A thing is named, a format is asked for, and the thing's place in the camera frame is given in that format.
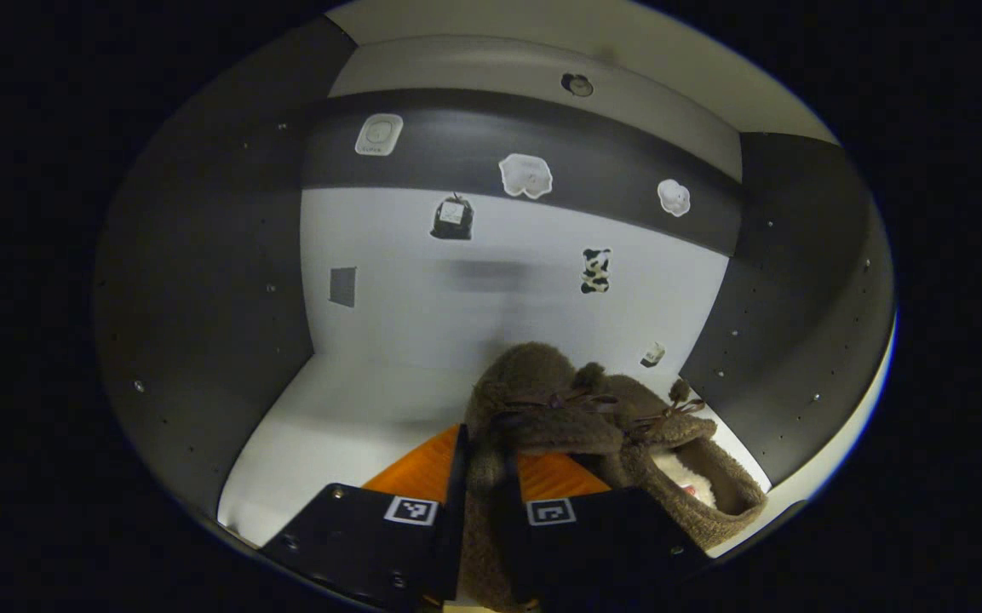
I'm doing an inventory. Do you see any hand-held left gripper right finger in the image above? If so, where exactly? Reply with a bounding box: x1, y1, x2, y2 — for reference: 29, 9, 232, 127
491, 438, 713, 610

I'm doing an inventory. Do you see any white shoe cabinet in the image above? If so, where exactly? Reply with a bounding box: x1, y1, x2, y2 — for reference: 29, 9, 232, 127
95, 0, 896, 563

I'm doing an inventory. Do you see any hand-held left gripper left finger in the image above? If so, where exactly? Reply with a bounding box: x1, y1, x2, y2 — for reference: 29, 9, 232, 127
259, 423, 471, 610

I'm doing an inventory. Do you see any brown fuzzy shoe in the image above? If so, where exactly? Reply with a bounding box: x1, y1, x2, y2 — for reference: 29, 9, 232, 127
461, 342, 628, 612
576, 362, 768, 550

